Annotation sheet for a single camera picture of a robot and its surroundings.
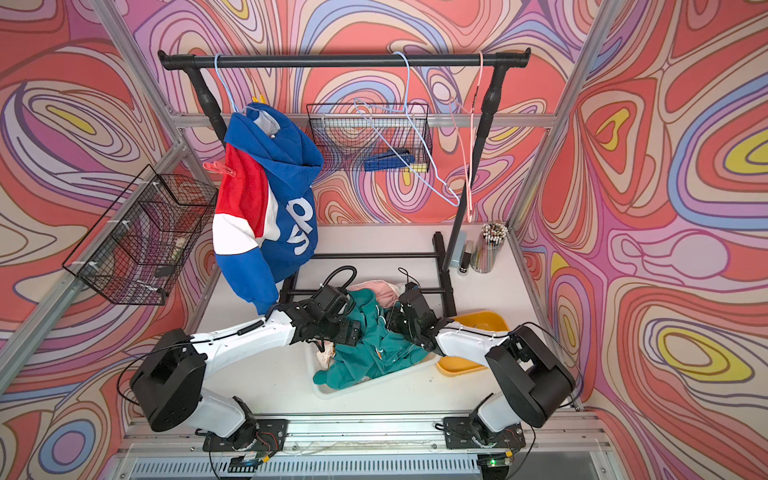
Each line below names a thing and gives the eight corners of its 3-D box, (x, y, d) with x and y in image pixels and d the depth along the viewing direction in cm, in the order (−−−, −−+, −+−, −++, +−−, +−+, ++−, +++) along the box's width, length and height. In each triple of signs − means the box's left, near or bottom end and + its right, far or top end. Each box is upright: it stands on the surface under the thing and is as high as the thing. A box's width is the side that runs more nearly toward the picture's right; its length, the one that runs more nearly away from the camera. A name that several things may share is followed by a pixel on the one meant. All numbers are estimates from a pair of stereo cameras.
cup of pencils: (473, 273, 106) (485, 240, 93) (468, 255, 111) (479, 222, 98) (495, 273, 106) (511, 240, 93) (490, 255, 111) (504, 222, 98)
